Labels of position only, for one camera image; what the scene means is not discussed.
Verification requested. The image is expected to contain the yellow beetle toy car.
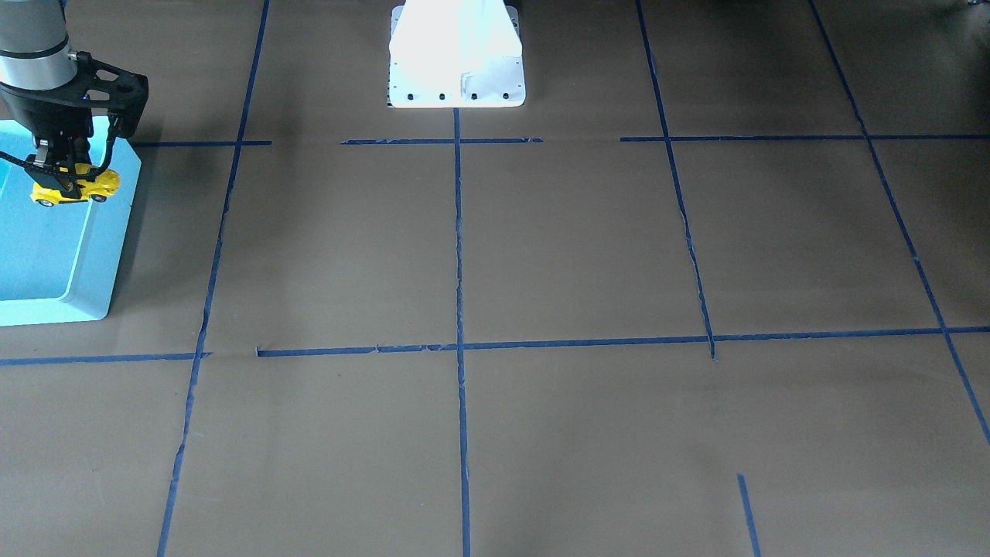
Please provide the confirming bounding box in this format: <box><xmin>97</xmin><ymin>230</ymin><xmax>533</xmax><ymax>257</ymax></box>
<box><xmin>27</xmin><ymin>168</ymin><xmax>121</xmax><ymax>207</ymax></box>

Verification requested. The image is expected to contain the turquoise plastic bin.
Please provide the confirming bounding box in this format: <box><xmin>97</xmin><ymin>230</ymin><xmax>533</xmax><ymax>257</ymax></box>
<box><xmin>1</xmin><ymin>138</ymin><xmax>141</xmax><ymax>326</ymax></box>

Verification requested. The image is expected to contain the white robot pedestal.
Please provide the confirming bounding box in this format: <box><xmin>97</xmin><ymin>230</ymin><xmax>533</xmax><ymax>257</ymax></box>
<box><xmin>387</xmin><ymin>1</ymin><xmax>527</xmax><ymax>109</ymax></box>

